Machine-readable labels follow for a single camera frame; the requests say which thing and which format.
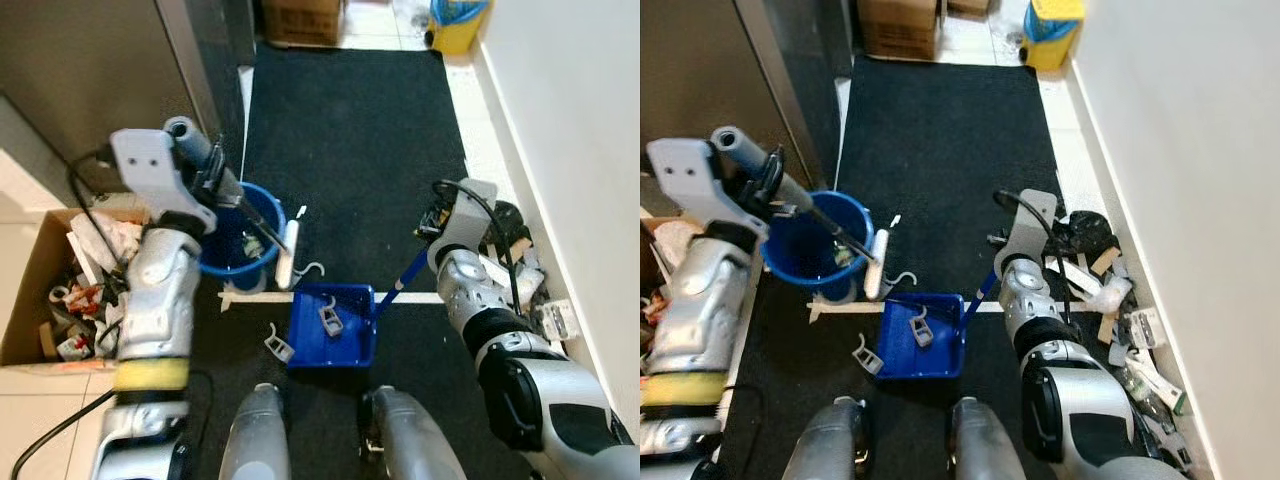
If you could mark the grey right robot leg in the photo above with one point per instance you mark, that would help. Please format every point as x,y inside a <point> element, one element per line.
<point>410,440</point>
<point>990,445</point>

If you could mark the stainless steel cabinet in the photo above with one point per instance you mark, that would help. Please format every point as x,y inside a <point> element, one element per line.
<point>720,60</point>
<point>90,70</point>

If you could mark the small trash item in bucket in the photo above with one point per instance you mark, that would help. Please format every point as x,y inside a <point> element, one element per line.
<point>848,258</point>

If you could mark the white tape strip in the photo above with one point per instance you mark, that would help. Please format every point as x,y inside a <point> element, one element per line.
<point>850,306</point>
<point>250,298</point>

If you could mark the grey robot leg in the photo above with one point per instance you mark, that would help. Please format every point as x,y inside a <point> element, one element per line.
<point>825,445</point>
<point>410,440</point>
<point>255,440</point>
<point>990,445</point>

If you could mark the open cardboard box of trash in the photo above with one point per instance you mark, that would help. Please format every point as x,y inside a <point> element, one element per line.
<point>40,300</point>
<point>660,270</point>

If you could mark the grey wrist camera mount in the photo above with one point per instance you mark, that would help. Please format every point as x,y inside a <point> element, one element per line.
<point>470,215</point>
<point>1035,225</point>
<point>685,180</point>
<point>150,165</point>

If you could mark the white plastic hook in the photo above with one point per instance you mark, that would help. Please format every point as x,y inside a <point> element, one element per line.
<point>866,356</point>
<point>330,318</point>
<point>920,328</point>
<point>280,347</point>
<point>903,278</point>
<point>313,267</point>

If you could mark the black floor mat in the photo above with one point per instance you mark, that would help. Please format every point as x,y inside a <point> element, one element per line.
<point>900,420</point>
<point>950,150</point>
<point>350,150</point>
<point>330,420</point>

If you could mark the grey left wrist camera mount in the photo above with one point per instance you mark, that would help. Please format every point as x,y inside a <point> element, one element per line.
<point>685,180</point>
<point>150,165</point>

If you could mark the yellow bin with blue bag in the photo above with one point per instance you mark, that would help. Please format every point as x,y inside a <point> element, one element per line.
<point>1050,35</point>
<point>458,30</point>

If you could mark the pile of packaging trash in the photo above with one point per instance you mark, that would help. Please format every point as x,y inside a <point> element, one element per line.
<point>540,300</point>
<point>1130,330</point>

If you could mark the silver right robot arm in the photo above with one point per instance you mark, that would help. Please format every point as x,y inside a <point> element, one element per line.
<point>560,400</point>
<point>1090,420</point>

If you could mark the crumpled black plastic bag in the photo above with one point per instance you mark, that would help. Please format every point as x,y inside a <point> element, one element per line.
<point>1088,232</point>
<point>507,222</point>

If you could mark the blue plastic bucket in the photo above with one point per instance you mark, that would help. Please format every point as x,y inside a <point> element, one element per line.
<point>228,250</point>
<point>800,250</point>

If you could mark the grey left robot leg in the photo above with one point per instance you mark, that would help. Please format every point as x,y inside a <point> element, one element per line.
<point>825,445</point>
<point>255,440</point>

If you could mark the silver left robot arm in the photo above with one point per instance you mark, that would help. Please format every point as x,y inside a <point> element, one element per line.
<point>700,300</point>
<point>160,300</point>

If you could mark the large closed cardboard box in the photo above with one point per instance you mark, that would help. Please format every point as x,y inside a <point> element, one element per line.
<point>300,20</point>
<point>900,25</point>

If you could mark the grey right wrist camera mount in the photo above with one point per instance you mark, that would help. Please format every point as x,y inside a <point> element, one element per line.
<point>470,215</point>
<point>1035,225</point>

